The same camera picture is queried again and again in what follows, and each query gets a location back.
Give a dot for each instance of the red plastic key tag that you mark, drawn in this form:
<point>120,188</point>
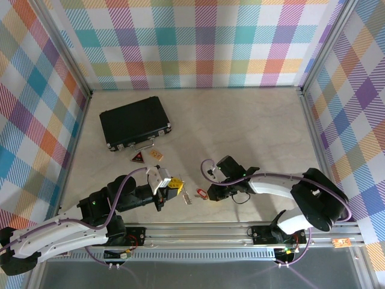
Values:
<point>201,192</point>

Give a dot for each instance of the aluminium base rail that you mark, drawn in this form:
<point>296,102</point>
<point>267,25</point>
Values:
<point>195,233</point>

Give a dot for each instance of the aluminium frame post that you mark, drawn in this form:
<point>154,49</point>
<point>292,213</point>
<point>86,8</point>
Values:
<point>326,45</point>
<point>62,45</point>

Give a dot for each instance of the grey metal panel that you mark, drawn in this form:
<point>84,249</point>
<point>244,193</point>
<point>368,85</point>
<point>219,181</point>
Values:
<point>195,275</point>

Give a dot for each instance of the small orange circuit board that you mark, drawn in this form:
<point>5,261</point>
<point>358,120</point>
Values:
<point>341,243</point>

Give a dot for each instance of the aluminium side floor rail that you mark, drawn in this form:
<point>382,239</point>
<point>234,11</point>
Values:
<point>73,156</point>
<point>318,144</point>

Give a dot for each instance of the orange rectangular card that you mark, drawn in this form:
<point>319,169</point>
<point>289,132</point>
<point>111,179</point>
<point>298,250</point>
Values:
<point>157,154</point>

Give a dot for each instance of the black hard case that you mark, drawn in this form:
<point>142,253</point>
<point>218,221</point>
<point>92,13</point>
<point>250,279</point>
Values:
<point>132,120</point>

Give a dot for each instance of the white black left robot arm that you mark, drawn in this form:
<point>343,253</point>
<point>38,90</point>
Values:
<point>60,241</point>

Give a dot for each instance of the red black triangular tag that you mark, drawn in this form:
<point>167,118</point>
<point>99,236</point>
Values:
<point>138,158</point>

